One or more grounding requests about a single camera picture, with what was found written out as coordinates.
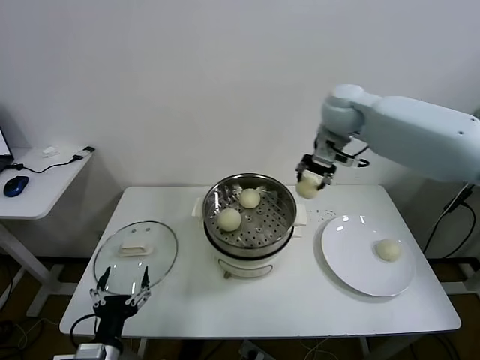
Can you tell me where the round glass pot lid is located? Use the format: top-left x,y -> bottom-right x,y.
92,220 -> 179,296

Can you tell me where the blue computer mouse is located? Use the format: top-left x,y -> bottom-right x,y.
3,175 -> 30,197

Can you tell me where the large white round plate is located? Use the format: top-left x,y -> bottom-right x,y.
320,214 -> 418,298

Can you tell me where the white floor power strip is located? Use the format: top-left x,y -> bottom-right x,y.
239,339 -> 267,360

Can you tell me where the black laptop computer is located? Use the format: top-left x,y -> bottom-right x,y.
0,127 -> 15,173

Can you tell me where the white side desk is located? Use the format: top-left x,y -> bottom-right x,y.
0,148 -> 97,318

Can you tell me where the black hanging power cable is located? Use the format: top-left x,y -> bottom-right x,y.
423,182 -> 476,260

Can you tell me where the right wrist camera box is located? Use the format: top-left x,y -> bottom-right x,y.
335,149 -> 371,169

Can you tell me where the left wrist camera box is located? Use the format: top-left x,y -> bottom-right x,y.
52,343 -> 104,360

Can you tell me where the stainless steel steamer basket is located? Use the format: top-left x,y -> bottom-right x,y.
192,172 -> 309,256

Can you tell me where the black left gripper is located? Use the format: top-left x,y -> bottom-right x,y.
89,265 -> 152,344

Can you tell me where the black cable with adapter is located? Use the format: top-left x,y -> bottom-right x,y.
9,146 -> 95,176

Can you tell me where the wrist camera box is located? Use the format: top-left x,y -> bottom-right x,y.
52,343 -> 104,360
335,149 -> 371,169

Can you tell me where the white steamed baozi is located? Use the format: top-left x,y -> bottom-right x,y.
217,208 -> 242,232
238,188 -> 261,209
295,170 -> 323,200
373,238 -> 403,262

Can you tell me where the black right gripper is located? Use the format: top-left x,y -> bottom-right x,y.
295,141 -> 338,192

